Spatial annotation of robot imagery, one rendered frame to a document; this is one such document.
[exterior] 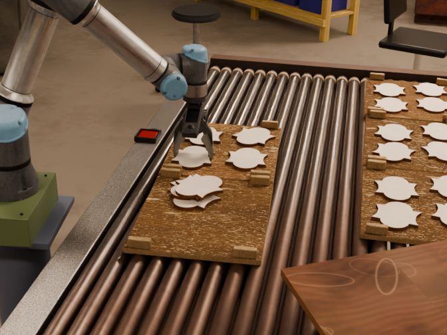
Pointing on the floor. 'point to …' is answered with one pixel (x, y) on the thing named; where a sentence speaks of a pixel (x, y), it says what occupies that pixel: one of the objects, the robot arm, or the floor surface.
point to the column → (28, 259)
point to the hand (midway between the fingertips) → (193, 157)
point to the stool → (196, 16)
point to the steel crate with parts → (431, 11)
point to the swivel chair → (411, 36)
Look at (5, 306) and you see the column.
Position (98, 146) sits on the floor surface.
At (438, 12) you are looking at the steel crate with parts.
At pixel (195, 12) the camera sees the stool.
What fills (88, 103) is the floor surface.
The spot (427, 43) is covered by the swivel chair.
